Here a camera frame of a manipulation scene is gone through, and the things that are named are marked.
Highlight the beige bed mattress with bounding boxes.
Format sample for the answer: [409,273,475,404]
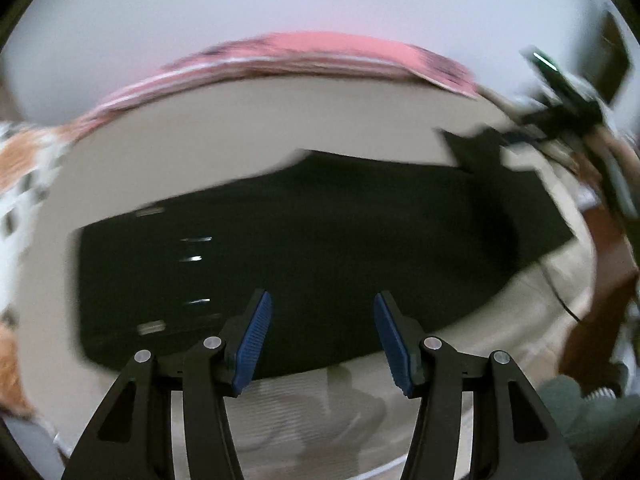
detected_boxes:
[10,72,598,480]

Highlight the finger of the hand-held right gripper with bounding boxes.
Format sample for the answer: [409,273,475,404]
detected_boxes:
[502,107,556,153]

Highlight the thin black cable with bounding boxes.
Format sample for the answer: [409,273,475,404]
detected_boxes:
[541,262,583,323]

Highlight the white floral pillow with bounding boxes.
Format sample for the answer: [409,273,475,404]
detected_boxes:
[0,119,76,418]

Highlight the person's grey-green clothing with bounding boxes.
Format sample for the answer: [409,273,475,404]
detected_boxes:
[537,372,640,480]

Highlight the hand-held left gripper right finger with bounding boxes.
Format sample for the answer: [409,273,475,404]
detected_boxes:
[372,290,587,480]

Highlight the black pants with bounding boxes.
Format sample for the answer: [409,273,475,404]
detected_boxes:
[67,127,576,382]

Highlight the pink tree-print pillow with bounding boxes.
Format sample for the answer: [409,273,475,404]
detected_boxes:
[75,30,481,133]

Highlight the person's right hand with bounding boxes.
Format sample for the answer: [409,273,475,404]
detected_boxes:
[570,127,640,206]

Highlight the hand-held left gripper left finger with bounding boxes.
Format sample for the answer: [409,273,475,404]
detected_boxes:
[60,288,274,480]

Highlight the dark wall frame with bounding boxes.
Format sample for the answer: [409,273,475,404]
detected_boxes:
[597,10,632,107]

